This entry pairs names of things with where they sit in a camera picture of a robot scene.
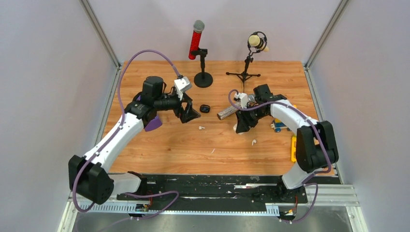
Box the purple metronome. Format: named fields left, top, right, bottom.
left=136, top=93, right=162, bottom=132

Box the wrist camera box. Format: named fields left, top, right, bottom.
left=174, top=76, right=192, bottom=101
left=234, top=93, right=250, bottom=109

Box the black earbud charging case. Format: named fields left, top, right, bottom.
left=199, top=104, right=211, bottom=113

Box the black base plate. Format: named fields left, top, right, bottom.
left=134, top=174, right=308, bottom=212

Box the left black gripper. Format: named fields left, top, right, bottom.
left=154, top=90, right=201, bottom=123

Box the black tripod mic stand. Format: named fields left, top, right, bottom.
left=225, top=51, right=261, bottom=91

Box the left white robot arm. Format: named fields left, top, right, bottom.
left=68, top=76, right=201, bottom=204

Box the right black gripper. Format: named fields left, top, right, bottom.
left=235, top=104, right=268, bottom=133

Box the blue toy car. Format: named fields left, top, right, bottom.
left=270, top=118, right=291, bottom=133

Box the yellow plastic triangle toy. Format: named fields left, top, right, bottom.
left=291, top=135, right=296, bottom=162

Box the red glitter microphone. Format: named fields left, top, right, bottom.
left=188, top=20, right=205, bottom=60

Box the silver glitter microphone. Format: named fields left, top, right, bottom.
left=217, top=94, right=256, bottom=120

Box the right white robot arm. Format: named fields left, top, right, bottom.
left=228, top=84, right=339, bottom=202

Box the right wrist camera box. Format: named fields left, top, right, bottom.
left=234, top=93, right=250, bottom=109

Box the beige condenser microphone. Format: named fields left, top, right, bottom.
left=248, top=31, right=269, bottom=54

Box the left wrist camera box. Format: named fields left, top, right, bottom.
left=174, top=76, right=192, bottom=101

